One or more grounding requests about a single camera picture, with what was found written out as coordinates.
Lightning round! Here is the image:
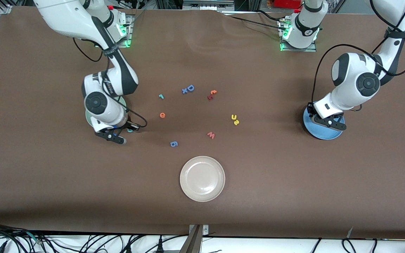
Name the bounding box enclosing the brown table cover sheet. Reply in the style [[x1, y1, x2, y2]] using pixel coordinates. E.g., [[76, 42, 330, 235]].
[[0, 5, 405, 240]]

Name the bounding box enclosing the pale green plate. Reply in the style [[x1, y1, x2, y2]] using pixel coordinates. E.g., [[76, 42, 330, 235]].
[[85, 96, 127, 128]]

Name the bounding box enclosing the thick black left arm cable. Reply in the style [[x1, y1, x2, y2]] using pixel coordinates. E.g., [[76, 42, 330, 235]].
[[308, 0, 405, 117]]

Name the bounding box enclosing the teal floor cable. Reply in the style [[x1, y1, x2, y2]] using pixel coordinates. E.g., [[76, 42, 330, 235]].
[[26, 231, 45, 244]]

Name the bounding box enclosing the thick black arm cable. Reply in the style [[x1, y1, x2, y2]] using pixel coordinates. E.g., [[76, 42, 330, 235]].
[[73, 38, 104, 63], [308, 0, 405, 117]]

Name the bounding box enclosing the black cable on table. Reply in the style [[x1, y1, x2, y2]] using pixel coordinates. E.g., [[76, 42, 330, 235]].
[[257, 10, 282, 21], [229, 15, 283, 28]]

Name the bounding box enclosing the beige plate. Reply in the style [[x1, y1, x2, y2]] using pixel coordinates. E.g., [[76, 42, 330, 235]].
[[180, 156, 226, 202]]

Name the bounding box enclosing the metal table edge bracket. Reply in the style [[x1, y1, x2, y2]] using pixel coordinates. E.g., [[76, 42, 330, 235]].
[[179, 224, 209, 253]]

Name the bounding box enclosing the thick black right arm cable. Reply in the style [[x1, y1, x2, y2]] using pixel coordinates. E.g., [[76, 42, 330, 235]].
[[73, 38, 104, 63]]

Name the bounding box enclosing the metal equipment rack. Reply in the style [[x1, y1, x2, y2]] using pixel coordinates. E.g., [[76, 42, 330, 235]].
[[155, 0, 261, 12]]

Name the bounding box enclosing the blue plate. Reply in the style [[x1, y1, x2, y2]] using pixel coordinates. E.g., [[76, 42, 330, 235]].
[[303, 104, 345, 141]]

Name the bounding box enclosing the red box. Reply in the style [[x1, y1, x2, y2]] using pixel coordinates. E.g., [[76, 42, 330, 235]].
[[274, 0, 302, 9]]

